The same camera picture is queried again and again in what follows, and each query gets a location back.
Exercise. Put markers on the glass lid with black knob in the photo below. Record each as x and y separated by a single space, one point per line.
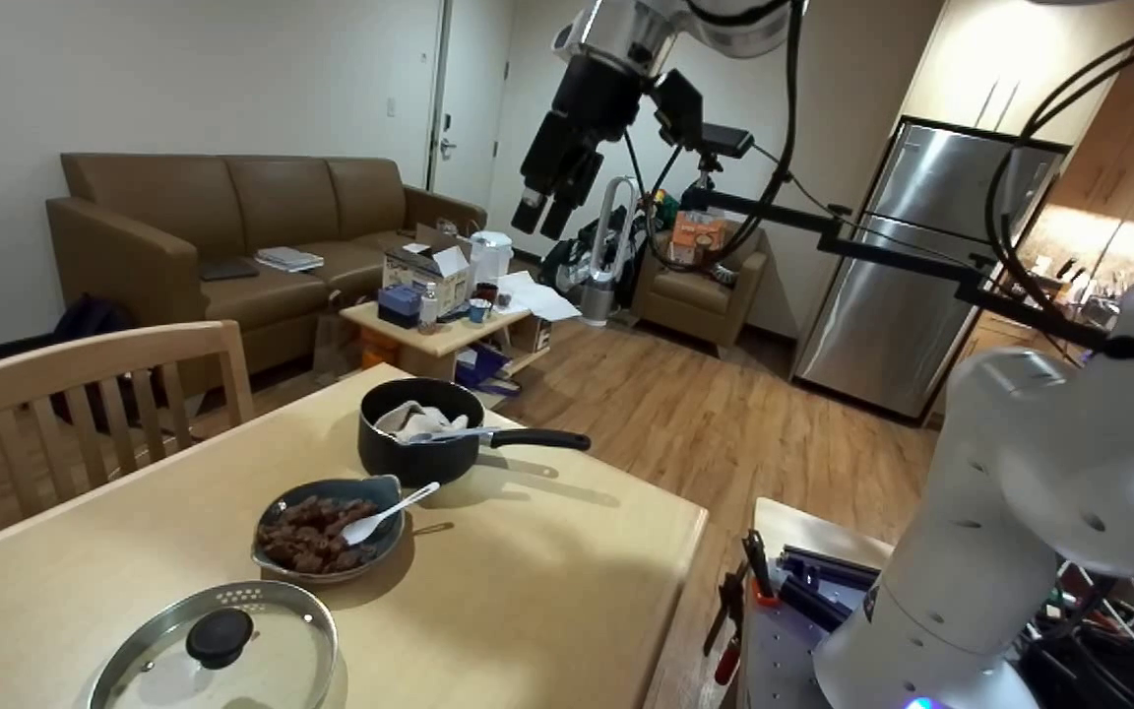
217 650

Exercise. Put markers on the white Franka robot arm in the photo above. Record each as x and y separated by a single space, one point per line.
1040 524

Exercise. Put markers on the white upright vacuum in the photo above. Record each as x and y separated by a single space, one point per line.
612 237

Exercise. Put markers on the white door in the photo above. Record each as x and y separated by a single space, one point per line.
470 103

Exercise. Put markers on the brown leather sofa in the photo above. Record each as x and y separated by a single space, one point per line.
225 217

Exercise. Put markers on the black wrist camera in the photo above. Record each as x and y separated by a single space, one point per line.
700 124

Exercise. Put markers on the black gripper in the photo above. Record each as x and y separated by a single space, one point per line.
590 124

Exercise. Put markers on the light wooden slatted chair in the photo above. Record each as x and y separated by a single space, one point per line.
95 395

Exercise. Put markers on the white papers stack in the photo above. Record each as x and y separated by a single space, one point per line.
288 262

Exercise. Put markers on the beige kitchen cabinet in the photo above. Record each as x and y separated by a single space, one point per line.
1025 63

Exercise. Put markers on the small wooden coffee table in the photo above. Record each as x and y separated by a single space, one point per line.
444 338

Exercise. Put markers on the clear plastic storage box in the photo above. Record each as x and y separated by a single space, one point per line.
426 283

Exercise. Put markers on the black bag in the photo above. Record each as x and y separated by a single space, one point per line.
94 318

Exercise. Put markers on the beige cloth towel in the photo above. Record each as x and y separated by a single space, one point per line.
423 424

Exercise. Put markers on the brown armchair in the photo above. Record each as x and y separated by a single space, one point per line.
700 297

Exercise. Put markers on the robot cart with tools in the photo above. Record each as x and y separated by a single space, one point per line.
788 615

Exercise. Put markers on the stainless steel refrigerator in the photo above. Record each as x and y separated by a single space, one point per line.
896 290

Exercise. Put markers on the white plastic spoon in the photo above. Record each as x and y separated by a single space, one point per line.
384 516

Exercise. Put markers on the grey bowl with brown food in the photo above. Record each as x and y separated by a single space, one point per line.
315 537

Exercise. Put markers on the white jug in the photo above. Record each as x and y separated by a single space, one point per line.
491 256

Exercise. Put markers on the loose white paper sheets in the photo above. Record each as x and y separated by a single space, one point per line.
537 300

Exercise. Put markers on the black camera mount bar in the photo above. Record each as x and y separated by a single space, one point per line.
882 250

